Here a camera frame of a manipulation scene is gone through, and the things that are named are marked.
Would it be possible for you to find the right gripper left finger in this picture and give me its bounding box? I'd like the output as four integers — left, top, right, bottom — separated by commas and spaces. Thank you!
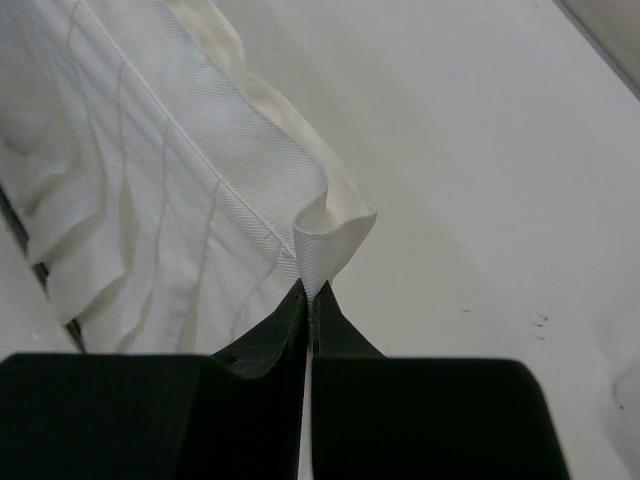
1, 283, 306, 479

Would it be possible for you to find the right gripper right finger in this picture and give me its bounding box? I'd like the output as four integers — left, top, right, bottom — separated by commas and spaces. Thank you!
311, 286, 569, 479

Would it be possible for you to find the white pleated skirt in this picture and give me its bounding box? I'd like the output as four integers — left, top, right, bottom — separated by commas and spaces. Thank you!
0, 0, 379, 480

